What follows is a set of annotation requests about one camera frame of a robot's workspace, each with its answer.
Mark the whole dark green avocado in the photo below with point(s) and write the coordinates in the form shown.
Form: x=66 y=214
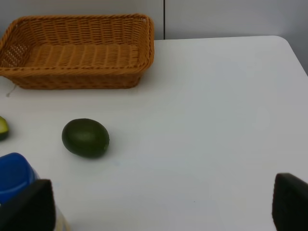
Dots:
x=86 y=138

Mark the halved avocado with pit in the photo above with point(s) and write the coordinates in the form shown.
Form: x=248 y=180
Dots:
x=4 y=129

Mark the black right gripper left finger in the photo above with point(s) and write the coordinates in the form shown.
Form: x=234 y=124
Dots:
x=33 y=209

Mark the white bottle blue cap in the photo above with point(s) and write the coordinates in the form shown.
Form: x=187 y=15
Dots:
x=15 y=175

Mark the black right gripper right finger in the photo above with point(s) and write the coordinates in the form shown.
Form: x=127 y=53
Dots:
x=290 y=203

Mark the orange wicker basket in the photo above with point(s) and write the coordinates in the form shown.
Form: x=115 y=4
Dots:
x=67 y=52

